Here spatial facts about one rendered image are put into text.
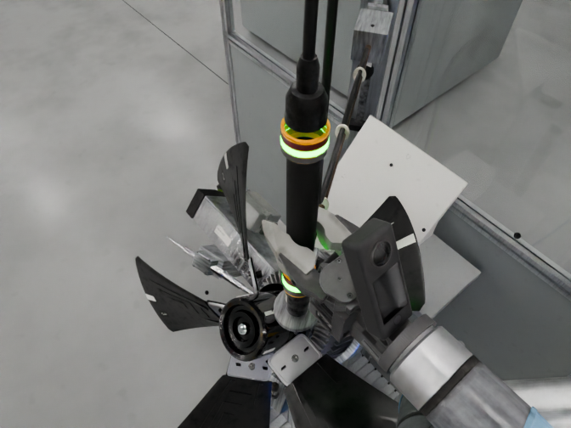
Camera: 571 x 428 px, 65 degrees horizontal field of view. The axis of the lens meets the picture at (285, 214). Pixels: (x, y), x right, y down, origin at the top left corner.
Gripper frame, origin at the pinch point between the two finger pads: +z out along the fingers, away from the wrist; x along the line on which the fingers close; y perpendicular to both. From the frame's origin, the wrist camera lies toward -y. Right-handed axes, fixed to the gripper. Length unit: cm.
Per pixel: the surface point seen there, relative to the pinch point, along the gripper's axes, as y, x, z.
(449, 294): 74, 54, -8
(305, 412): 41.3, -4.9, -11.3
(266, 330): 34.4, -2.6, 2.4
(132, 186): 159, 21, 169
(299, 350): 41.5, 1.5, -2.1
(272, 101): 77, 70, 95
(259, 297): 35.0, 0.6, 8.6
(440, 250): 74, 64, 3
